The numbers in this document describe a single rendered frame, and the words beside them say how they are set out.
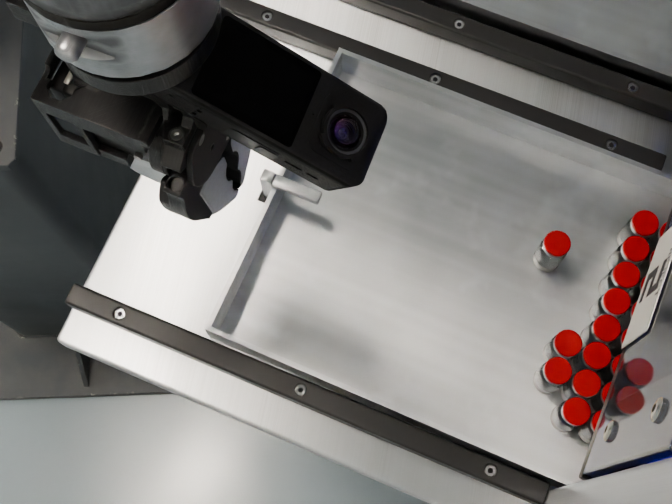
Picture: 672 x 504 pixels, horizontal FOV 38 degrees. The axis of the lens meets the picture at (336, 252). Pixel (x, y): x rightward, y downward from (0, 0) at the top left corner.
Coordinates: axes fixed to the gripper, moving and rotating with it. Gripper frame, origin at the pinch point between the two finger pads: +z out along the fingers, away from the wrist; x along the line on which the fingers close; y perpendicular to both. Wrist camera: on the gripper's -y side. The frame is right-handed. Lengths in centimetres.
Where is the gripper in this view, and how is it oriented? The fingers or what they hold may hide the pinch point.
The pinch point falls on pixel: (233, 189)
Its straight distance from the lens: 60.0
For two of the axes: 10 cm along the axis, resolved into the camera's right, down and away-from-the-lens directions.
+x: -3.9, 8.8, -2.6
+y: -9.2, -3.7, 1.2
